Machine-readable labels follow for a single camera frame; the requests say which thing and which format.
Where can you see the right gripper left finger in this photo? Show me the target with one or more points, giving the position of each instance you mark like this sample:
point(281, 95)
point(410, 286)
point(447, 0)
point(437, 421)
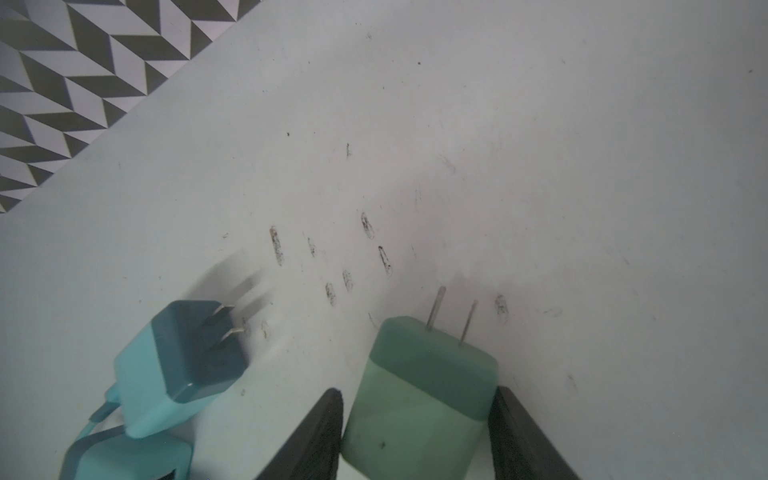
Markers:
point(312, 451)

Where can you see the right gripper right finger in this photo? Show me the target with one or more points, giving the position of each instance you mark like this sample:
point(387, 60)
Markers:
point(520, 449)

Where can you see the green charger plug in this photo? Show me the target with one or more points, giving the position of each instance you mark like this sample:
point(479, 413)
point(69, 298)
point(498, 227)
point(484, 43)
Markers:
point(422, 404)

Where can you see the teal charger plug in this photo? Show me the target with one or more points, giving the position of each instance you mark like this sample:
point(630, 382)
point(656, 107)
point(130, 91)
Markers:
point(183, 359)
point(111, 454)

